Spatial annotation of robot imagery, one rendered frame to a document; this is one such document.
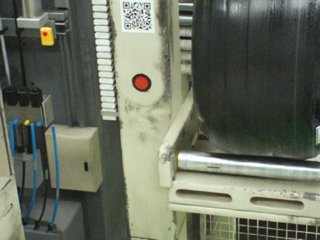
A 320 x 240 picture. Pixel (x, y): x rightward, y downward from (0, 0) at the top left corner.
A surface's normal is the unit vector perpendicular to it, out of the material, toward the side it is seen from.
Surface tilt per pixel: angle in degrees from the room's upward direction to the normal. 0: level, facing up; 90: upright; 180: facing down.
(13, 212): 90
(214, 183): 0
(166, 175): 90
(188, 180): 0
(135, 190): 90
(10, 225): 90
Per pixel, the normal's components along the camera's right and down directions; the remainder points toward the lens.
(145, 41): -0.25, 0.45
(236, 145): -0.17, 0.91
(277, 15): -0.24, 0.00
